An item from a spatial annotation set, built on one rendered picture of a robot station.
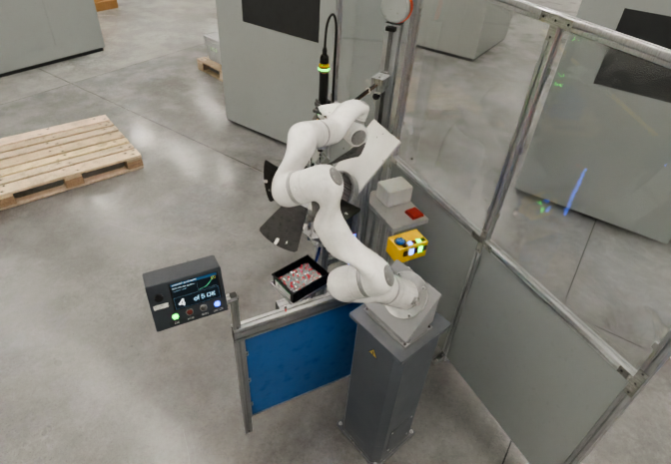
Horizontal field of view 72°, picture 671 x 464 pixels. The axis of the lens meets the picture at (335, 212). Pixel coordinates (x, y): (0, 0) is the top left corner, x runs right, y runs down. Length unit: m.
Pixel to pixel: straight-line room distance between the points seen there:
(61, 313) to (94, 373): 0.57
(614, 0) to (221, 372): 3.65
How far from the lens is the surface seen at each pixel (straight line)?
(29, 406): 3.16
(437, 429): 2.84
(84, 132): 5.27
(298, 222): 2.25
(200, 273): 1.71
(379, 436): 2.45
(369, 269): 1.47
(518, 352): 2.50
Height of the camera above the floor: 2.44
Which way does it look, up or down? 38 degrees down
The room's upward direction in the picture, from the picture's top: 4 degrees clockwise
